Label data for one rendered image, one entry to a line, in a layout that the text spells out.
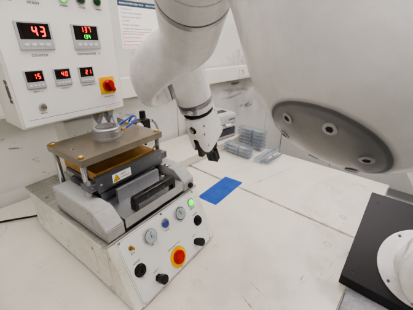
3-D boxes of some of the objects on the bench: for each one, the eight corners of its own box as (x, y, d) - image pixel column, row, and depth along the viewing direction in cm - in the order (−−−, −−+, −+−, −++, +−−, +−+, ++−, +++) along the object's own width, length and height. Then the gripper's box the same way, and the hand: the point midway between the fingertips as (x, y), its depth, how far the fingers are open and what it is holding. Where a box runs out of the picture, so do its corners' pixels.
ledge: (105, 170, 131) (104, 162, 129) (209, 131, 187) (209, 126, 185) (136, 190, 112) (135, 181, 110) (241, 141, 169) (241, 135, 167)
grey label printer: (192, 133, 170) (191, 109, 163) (212, 127, 183) (212, 104, 175) (216, 143, 154) (217, 116, 147) (237, 135, 166) (238, 111, 159)
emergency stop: (174, 266, 71) (169, 254, 71) (184, 258, 74) (179, 246, 74) (178, 267, 70) (173, 255, 70) (187, 258, 73) (182, 246, 73)
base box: (41, 228, 89) (27, 188, 82) (126, 184, 117) (121, 152, 110) (137, 315, 61) (128, 265, 53) (219, 230, 88) (220, 189, 81)
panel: (143, 307, 62) (114, 243, 59) (211, 238, 84) (192, 189, 81) (148, 309, 60) (118, 244, 58) (215, 238, 83) (196, 189, 80)
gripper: (196, 89, 65) (212, 141, 76) (168, 123, 56) (192, 176, 67) (222, 88, 61) (235, 143, 73) (196, 125, 52) (216, 181, 64)
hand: (212, 154), depth 69 cm, fingers closed
